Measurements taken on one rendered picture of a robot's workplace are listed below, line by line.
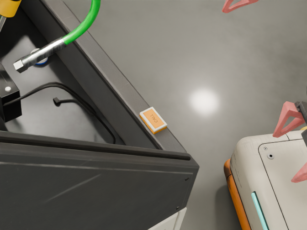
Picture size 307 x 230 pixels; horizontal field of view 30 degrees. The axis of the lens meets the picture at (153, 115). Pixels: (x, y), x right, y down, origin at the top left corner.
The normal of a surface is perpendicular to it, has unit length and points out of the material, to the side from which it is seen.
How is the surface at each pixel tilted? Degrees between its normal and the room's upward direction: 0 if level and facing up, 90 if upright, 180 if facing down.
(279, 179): 0
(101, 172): 90
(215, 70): 0
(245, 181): 90
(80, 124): 0
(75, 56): 90
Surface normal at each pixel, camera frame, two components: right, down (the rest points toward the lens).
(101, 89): -0.82, 0.40
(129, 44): 0.11, -0.60
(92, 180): 0.57, 0.70
